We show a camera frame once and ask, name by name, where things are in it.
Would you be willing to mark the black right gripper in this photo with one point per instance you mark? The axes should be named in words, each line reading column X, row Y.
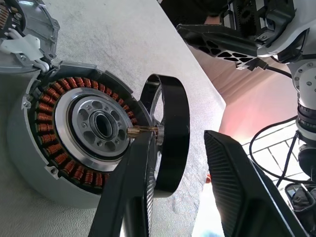
column 247, row 17

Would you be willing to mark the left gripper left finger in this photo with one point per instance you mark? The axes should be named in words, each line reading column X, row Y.
column 123, row 197

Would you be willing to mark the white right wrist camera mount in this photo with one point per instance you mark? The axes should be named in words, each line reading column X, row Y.
column 304, row 14

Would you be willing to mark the person in black clothes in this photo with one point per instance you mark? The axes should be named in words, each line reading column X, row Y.
column 187, row 10

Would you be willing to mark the dark grey rounded item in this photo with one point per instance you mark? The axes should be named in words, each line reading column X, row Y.
column 300, row 197

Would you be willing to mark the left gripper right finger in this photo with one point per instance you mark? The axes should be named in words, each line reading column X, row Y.
column 232, row 187

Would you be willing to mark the silver pulley wheel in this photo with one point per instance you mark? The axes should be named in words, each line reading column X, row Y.
column 174, row 123

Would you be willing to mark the grey stator housing copper coils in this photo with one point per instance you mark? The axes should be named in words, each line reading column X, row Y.
column 81, row 118

